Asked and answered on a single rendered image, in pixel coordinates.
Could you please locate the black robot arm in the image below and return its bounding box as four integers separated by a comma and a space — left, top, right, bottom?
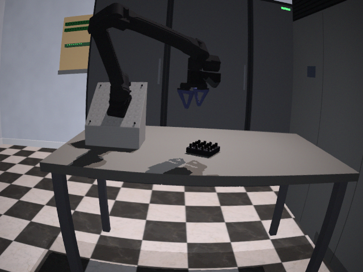
88, 3, 221, 118

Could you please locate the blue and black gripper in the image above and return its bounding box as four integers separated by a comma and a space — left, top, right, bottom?
178, 70, 209, 109

